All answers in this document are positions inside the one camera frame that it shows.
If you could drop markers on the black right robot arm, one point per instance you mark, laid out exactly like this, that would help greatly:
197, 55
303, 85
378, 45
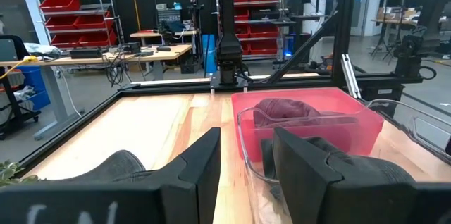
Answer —
229, 48

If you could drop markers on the maroon cap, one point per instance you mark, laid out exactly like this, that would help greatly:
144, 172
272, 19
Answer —
282, 109

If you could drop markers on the dark grey cap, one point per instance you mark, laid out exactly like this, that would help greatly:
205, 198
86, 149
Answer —
370, 169

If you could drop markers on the black cart with bins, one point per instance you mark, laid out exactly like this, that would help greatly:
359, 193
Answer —
14, 111

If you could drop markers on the yellow pole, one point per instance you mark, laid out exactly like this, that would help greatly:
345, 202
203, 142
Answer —
134, 2

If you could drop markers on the black vertical frame post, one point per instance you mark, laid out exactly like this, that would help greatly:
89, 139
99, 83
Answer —
343, 26

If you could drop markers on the rack of red bins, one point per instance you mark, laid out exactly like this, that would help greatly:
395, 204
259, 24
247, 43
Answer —
259, 12

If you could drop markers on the black diagonal frame brace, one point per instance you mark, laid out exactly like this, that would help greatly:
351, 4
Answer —
303, 49

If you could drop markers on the black table edge frame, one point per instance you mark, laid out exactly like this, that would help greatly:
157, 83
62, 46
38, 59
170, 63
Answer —
74, 129

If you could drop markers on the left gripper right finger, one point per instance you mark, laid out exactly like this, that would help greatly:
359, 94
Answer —
306, 188

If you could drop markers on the red storage bin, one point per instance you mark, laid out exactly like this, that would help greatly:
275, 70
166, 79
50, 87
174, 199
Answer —
97, 39
65, 40
60, 23
60, 3
93, 21

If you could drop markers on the artificial green plant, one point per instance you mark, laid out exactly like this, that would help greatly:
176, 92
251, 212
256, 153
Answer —
10, 174

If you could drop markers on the blue storage tub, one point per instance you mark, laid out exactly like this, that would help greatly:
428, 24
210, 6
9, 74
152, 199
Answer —
33, 83

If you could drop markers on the silver aluminium bar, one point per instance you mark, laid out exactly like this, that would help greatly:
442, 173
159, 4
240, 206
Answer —
350, 76

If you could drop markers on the pink translucent plastic bin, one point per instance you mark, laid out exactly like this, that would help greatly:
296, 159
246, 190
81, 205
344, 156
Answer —
359, 136

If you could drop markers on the small wooden desk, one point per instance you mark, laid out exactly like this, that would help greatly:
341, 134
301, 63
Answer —
148, 34

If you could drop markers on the long wooden desk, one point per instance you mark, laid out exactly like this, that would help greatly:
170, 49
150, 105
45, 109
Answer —
162, 55

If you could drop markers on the blue cylindrical container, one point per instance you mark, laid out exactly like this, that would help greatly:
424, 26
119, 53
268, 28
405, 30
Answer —
210, 55

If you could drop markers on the clear plastic bin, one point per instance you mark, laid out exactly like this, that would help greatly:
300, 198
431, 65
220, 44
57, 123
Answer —
426, 129

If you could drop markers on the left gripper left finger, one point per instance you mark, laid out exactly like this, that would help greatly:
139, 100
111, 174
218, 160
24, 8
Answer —
176, 192

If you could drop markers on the black framed grey panel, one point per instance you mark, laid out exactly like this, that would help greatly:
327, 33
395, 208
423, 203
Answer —
8, 48

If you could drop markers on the flat black box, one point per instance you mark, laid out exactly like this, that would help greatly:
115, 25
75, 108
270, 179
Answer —
85, 53

